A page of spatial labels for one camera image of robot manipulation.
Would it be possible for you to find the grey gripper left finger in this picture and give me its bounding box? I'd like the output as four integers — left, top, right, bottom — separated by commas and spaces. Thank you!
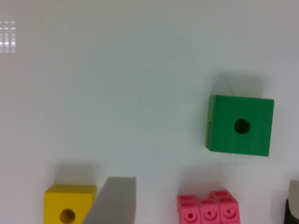
82, 177, 136, 224

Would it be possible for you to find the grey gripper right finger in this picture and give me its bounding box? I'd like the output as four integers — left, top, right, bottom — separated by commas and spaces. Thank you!
289, 180, 299, 218

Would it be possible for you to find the pink cube cluster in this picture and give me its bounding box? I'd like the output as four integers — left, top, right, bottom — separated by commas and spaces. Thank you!
177, 189, 241, 224

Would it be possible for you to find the yellow wooden block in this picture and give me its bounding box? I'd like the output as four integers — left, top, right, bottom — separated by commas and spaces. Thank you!
44, 184, 97, 224

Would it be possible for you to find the green wooden block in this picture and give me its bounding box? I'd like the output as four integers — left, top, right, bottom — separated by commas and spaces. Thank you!
206, 95, 275, 157

